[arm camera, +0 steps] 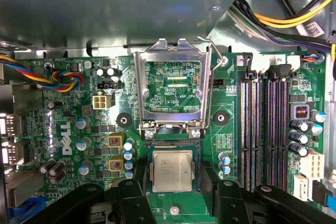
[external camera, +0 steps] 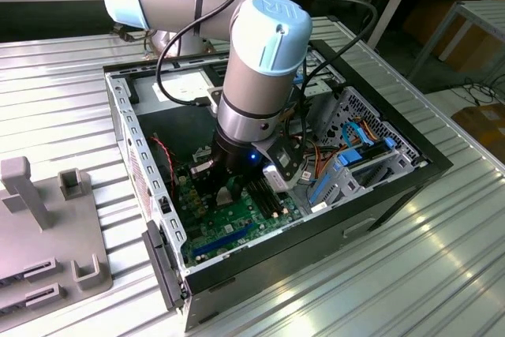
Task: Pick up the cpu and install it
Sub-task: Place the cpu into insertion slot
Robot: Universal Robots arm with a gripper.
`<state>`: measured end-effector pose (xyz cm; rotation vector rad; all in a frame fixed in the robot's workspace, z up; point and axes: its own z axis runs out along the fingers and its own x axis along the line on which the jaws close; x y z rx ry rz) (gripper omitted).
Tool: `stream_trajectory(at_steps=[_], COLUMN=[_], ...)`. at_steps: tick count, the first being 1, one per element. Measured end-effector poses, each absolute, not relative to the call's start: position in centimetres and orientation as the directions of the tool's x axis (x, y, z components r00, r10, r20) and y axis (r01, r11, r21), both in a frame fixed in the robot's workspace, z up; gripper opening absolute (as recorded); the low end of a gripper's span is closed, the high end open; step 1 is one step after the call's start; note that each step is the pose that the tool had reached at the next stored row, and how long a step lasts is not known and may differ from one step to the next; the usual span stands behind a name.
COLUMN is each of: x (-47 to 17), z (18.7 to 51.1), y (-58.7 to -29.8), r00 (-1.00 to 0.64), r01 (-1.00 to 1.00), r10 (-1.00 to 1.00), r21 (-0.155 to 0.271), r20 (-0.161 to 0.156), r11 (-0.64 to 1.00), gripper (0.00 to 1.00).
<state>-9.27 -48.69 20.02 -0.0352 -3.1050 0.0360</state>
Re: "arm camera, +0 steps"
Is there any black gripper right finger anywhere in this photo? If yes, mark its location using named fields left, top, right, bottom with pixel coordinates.
left=201, top=161, right=336, bottom=224

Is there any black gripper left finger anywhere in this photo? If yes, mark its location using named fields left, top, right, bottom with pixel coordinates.
left=25, top=158, right=158, bottom=224

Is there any silver CPU green edge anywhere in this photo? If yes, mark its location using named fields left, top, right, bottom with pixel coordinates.
left=148, top=145, right=201, bottom=194

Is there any metal wire locking lever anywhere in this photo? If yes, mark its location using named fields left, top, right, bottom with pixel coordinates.
left=196, top=36, right=229, bottom=129

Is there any metal socket cover frame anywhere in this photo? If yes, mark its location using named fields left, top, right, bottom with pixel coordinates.
left=133, top=37, right=212, bottom=133

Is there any CPU socket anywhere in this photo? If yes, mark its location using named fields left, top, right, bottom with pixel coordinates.
left=143, top=140, right=205, bottom=196

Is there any green motherboard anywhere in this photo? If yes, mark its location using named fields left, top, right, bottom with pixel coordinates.
left=0, top=50, right=328, bottom=224

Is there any black RAM slot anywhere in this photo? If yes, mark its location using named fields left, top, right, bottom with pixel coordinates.
left=250, top=70, right=264, bottom=193
left=266, top=74, right=279, bottom=190
left=278, top=63, right=291, bottom=190
left=238, top=53, right=251, bottom=193

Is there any large white power connector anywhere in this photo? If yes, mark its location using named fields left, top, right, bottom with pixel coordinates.
left=299, top=150, right=326, bottom=180

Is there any white four-pin power connector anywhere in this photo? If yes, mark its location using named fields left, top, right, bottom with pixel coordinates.
left=91, top=94, right=108, bottom=111

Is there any black open PC case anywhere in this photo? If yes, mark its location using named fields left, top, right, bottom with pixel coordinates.
left=0, top=0, right=336, bottom=224

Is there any grey power supply unit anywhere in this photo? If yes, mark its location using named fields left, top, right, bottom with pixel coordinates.
left=0, top=0, right=254, bottom=50

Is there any black plug blue wire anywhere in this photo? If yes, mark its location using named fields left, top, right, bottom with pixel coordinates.
left=311, top=180, right=336, bottom=209

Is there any twisted coloured fan wire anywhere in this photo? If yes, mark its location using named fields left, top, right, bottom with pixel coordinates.
left=0, top=52, right=86, bottom=93

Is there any multi-coloured power wire bundle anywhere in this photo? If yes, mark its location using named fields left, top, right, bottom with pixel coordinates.
left=227, top=0, right=336, bottom=51

